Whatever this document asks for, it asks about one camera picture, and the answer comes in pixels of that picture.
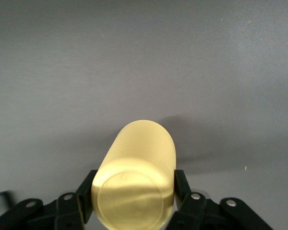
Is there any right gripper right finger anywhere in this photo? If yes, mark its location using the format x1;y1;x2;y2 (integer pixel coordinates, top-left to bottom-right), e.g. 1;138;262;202
168;169;274;230

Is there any yellow plastic cup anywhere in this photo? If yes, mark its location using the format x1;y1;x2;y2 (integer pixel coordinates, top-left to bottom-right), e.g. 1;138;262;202
91;119;178;230

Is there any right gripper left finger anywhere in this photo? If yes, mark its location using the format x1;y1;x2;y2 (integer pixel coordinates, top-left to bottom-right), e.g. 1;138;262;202
0;169;98;230

